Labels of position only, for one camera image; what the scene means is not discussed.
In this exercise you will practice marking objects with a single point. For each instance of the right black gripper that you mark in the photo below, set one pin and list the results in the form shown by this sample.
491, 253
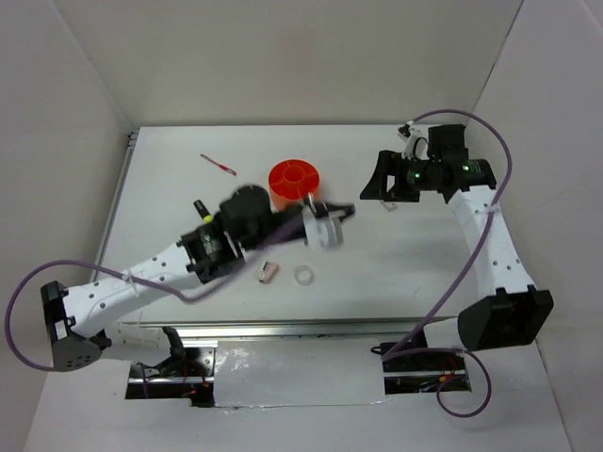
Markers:
389, 163

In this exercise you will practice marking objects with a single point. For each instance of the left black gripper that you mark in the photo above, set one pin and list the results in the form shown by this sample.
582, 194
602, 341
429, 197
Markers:
328, 207

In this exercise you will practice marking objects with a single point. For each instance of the white eraser with print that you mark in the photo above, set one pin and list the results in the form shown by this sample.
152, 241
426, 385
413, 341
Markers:
389, 206

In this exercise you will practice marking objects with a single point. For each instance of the clear tape roll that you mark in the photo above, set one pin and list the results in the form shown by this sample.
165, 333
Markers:
303, 275

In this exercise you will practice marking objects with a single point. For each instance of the pink correction tape dispenser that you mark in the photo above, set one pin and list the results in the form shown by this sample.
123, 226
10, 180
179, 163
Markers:
267, 271

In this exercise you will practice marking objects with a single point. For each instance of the red pen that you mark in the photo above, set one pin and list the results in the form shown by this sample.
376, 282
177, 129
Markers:
218, 165

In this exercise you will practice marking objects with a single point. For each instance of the yellow highlighter marker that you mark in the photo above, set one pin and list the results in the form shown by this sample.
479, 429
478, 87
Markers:
203, 212

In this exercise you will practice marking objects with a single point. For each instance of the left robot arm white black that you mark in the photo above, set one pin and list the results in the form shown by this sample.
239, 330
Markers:
83, 322

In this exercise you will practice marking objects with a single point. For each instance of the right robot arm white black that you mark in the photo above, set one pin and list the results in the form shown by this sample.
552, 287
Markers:
510, 309

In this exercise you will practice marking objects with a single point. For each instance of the orange round compartment organizer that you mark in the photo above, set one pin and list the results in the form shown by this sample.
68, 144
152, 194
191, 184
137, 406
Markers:
291, 181

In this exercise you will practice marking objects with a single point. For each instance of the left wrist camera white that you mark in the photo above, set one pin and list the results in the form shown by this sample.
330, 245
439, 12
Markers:
322, 233

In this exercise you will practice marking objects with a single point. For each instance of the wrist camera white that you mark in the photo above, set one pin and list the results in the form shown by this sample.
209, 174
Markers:
322, 233
415, 140

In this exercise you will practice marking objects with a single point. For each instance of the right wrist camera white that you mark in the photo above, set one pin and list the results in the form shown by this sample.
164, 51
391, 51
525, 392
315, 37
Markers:
415, 140

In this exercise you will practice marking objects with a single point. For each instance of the aluminium table frame rail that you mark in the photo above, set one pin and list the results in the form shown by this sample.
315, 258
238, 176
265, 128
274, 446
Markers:
391, 270

